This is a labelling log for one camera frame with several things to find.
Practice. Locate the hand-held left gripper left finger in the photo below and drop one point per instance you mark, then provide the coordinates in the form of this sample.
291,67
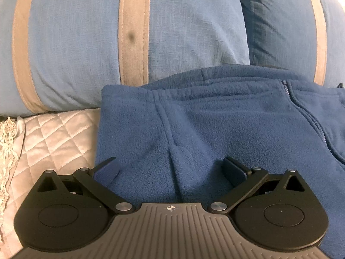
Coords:
109,172

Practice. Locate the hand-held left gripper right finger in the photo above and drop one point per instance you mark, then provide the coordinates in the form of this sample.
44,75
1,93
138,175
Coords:
234,172

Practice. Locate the blue fleece jacket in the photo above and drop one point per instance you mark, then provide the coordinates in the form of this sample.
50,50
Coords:
215,118

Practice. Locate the white lace trim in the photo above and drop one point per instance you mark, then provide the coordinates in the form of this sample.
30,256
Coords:
8,140

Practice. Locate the blue grey-striped pillow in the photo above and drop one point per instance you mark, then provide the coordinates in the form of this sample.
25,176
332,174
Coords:
280,27
75,32

